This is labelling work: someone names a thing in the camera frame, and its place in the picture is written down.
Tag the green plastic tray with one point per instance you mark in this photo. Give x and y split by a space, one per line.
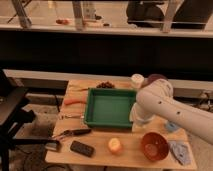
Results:
109 108

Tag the purple bowl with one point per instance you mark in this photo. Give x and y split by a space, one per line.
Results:
153 77

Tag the black handled tool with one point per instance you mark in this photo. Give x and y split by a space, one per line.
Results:
74 132

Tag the black stand left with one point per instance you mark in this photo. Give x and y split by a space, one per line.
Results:
12 118

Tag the blue cloth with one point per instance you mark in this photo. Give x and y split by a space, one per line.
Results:
180 152
171 127

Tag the white cup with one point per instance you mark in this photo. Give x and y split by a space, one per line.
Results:
137 81

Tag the blue cloth middle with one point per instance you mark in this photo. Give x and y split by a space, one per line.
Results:
171 127

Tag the red bowl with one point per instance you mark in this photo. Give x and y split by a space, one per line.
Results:
154 146

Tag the small grey brush block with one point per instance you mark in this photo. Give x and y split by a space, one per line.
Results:
52 146

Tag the yellow apple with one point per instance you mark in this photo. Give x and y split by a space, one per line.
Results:
115 146

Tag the dark grapes bunch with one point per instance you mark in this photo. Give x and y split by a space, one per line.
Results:
105 85

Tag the metal fork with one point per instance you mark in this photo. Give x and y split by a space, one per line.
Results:
71 117

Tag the blue cloth front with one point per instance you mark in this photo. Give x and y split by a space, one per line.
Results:
180 152

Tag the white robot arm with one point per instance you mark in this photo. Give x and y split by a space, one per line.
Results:
157 99

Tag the black rectangular block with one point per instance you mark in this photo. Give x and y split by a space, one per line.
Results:
82 148

